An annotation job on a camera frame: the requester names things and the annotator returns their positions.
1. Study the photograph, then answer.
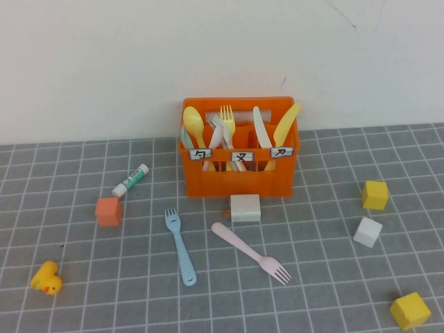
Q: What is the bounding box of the yellow plastic fork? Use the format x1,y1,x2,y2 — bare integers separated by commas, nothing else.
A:
220,104,237,136

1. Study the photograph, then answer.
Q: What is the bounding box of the pale green plastic spoon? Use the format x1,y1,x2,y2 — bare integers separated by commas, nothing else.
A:
179,124,192,148

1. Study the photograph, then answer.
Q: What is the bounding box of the white label reading 刀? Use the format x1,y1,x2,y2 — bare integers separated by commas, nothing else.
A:
270,146,295,159

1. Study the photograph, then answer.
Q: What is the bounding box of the white green glue stick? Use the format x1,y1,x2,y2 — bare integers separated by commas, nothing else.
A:
111,163,150,198

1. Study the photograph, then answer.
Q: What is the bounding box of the white foam cube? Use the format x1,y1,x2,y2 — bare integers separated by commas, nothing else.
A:
352,216,383,248

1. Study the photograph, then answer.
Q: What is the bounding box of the orange plastic cutlery holder crate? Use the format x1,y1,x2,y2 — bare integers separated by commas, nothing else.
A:
177,96,300,198

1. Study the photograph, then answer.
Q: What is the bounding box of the yellow plastic knife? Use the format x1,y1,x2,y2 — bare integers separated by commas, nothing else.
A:
263,102,302,171

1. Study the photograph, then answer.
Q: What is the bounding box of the white label reading 勺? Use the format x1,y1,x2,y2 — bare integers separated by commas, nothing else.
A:
189,148,212,162

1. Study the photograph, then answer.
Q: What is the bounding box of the white charger plug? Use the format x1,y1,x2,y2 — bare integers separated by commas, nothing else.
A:
223,194,262,223

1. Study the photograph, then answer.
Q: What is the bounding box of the yellow plastic spoon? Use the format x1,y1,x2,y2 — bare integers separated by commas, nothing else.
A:
182,105,208,149

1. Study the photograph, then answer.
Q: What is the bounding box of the yellow foam cube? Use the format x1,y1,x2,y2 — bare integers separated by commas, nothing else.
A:
361,180,389,210
388,291,432,332

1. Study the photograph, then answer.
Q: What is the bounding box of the large pink plastic fork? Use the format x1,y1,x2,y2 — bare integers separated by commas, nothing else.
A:
210,221,292,286

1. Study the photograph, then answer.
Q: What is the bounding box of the orange foam cube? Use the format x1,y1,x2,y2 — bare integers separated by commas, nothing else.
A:
94,196,123,228

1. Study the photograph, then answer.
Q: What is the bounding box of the yellow rubber duck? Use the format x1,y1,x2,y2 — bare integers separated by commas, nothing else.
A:
30,260,63,296

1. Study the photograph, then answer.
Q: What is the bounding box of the white plastic knife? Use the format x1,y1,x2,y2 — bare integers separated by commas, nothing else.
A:
252,105,273,148

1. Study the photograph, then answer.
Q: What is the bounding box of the light blue plastic fork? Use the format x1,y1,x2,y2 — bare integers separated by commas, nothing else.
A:
164,207,198,287

